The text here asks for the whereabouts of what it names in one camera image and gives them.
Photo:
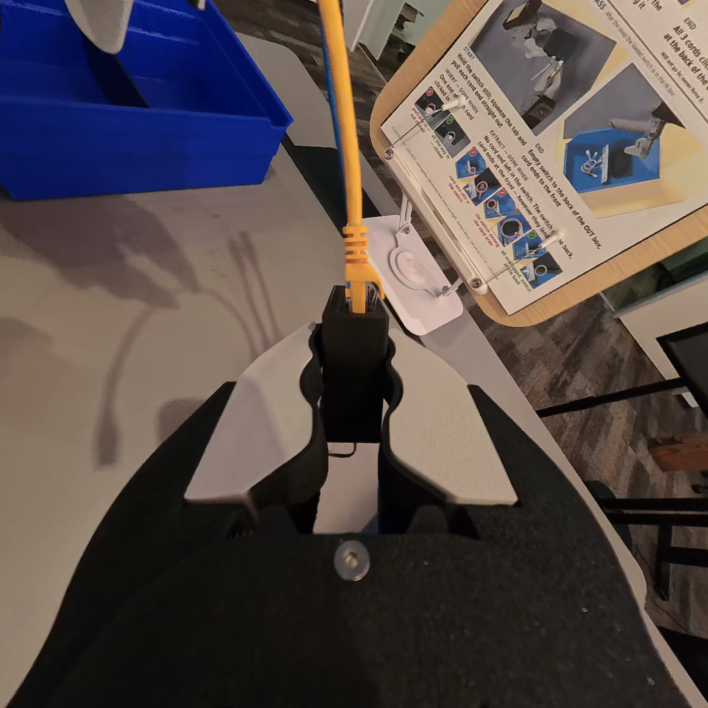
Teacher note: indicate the wooden sheet board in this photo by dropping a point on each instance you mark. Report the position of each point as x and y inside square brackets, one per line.
[531, 287]

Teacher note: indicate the white board stand base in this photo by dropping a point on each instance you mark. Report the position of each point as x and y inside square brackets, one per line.
[412, 271]

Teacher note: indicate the black metal frame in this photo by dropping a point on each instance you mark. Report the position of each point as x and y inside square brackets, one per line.
[647, 442]

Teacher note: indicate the blue plastic bin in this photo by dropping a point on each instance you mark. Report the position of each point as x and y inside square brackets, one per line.
[121, 94]

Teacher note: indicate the instruction sheet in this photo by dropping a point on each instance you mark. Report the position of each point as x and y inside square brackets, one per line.
[558, 144]

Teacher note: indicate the black ethernet switch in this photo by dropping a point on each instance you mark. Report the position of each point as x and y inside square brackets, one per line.
[354, 376]

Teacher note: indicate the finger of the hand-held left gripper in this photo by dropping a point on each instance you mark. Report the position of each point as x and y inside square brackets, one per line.
[102, 22]

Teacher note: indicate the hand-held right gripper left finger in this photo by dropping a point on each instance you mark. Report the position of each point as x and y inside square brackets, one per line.
[260, 426]

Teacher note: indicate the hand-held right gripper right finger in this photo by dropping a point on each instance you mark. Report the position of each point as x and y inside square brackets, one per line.
[442, 431]

